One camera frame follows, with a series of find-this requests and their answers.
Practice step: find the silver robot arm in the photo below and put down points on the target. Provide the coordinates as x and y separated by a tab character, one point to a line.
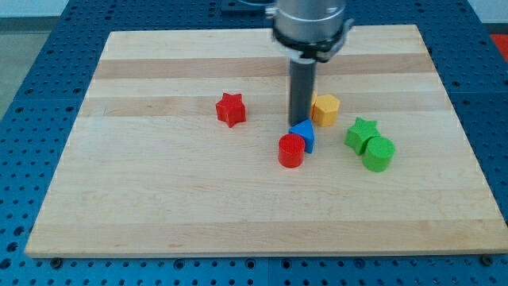
309	30

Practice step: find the red cylinder block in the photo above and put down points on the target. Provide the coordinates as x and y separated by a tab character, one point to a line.
291	150

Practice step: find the red star block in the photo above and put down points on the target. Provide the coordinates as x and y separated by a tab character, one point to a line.
231	110

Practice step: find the blue triangle block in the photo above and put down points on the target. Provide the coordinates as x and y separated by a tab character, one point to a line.
305	130

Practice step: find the yellow pentagon block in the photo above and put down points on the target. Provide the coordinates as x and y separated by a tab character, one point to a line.
325	110

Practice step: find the yellow block behind rod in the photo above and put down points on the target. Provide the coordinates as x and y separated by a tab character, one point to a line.
313	101

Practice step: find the wooden board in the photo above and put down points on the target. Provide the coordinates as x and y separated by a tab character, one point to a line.
149	171

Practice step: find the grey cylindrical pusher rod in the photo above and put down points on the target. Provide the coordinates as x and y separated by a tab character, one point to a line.
302	78

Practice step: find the green star block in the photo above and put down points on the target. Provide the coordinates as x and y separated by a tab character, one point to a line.
360	133

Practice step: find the green cylinder block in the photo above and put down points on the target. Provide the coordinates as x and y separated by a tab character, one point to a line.
378	154

